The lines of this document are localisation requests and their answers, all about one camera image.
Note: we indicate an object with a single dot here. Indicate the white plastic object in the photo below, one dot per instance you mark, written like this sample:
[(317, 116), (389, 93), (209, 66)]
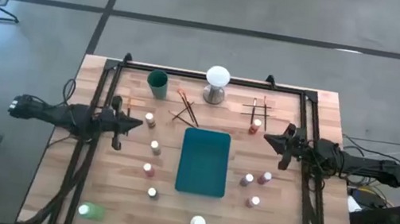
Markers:
[(353, 204)]

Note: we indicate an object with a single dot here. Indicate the white dome on metal stand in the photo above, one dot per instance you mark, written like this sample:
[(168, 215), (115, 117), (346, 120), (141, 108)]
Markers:
[(217, 76)]

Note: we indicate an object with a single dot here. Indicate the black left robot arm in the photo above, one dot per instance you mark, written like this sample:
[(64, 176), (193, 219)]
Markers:
[(55, 113)]

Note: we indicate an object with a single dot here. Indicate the small red-orange paint bottle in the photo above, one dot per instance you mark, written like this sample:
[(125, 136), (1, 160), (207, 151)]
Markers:
[(148, 170)]

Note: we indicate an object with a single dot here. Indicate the small dark blue paint bottle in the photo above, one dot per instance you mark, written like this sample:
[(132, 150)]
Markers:
[(153, 193)]

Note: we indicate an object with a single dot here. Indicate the black aluminium table frame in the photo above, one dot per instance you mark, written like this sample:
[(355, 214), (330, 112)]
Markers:
[(182, 73)]

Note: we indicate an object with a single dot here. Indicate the small orange paint bottle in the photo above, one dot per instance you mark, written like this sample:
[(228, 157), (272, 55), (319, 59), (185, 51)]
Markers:
[(255, 126)]

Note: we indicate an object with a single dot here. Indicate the small purple paint bottle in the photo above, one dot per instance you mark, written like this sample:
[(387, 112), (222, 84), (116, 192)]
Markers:
[(246, 179)]

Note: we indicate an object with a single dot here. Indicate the large green paint bottle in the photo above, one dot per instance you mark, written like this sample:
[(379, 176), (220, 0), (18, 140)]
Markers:
[(91, 211)]

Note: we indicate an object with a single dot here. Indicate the small brown paint bottle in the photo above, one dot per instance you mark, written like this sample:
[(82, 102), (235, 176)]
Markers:
[(150, 120)]

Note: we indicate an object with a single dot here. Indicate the dark green cup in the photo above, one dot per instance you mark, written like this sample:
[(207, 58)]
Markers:
[(157, 87)]

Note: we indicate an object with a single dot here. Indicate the small pink paint bottle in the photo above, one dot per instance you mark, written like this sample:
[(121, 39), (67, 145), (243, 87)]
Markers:
[(252, 201)]

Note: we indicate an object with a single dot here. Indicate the black desk bar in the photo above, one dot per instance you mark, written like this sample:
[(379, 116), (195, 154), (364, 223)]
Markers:
[(376, 216)]

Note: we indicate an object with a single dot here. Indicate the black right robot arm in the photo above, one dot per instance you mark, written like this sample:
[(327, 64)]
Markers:
[(368, 167)]

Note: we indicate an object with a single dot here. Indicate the small crimson paint bottle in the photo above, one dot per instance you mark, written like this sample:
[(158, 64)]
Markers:
[(264, 177)]

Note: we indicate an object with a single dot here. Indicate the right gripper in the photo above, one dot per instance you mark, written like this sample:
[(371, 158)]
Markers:
[(299, 148)]

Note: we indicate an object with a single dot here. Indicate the blue plastic bin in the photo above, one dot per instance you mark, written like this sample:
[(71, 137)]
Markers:
[(204, 163)]

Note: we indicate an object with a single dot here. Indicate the black power strip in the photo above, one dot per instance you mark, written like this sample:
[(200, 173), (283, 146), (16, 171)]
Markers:
[(371, 200)]

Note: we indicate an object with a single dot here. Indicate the small white paint bottle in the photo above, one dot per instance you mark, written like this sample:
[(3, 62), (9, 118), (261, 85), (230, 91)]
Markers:
[(155, 147)]

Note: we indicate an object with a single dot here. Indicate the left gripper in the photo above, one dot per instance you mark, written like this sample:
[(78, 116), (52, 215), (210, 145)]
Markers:
[(113, 122)]

